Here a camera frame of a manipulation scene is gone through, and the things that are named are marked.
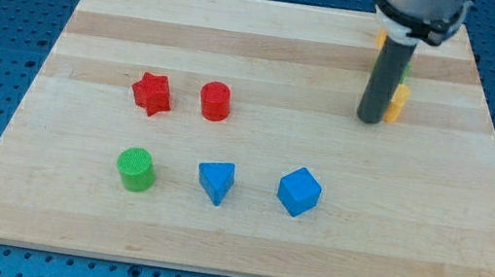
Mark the red star block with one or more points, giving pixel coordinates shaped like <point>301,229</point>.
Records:
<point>152,93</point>

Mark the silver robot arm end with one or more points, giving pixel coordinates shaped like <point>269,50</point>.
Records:
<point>409,22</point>

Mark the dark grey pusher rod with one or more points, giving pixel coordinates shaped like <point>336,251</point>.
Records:
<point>388,70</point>

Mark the wooden board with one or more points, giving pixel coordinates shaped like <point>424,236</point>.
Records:
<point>412,198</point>

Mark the blue triangular prism block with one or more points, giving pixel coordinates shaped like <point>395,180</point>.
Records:
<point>216,178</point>

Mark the yellow block at top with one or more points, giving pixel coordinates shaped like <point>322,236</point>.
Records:
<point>381,38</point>

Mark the yellow block near rod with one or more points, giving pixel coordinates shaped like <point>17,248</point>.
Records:
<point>397,104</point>

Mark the blue cube block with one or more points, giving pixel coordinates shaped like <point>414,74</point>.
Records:
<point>298,192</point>

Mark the green block behind rod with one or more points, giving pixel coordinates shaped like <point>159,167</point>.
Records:
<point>405,73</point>

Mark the green cylinder block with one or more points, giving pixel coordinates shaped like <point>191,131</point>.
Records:
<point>135,166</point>

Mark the red cylinder block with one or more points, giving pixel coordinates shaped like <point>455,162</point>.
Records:
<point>215,101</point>

